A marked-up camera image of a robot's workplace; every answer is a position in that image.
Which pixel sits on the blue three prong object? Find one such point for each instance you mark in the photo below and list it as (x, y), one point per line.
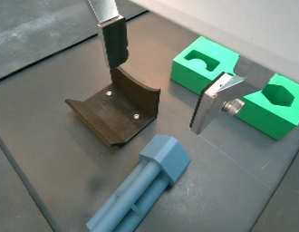
(163, 163)

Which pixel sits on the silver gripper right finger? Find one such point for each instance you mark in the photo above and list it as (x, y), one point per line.
(221, 96)

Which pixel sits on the green foam shape board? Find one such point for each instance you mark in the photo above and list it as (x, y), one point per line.
(270, 110)

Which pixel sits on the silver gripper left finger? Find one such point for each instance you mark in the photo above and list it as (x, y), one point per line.
(111, 30)

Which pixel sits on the black curved fixture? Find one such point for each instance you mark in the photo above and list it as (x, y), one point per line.
(121, 110)

